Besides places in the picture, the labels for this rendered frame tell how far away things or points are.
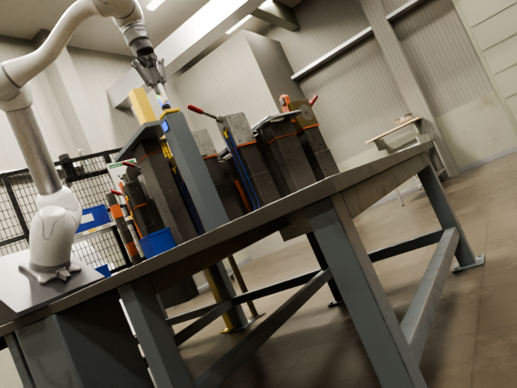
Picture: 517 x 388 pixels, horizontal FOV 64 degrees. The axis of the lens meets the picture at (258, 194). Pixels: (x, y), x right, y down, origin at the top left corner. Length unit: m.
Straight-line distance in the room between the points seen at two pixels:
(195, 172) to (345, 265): 0.66
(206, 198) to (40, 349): 0.92
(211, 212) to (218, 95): 7.04
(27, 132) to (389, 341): 1.57
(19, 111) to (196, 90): 6.94
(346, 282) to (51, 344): 1.22
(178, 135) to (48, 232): 0.68
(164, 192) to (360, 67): 7.46
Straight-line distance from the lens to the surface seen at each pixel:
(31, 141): 1.97
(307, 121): 1.74
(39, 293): 1.86
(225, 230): 1.11
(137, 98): 3.43
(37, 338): 1.94
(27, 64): 1.76
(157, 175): 1.68
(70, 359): 1.81
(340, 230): 1.01
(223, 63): 8.38
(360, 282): 1.04
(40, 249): 1.88
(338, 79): 8.96
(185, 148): 1.48
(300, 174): 1.57
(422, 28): 8.68
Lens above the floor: 0.67
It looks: 3 degrees up
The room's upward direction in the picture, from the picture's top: 24 degrees counter-clockwise
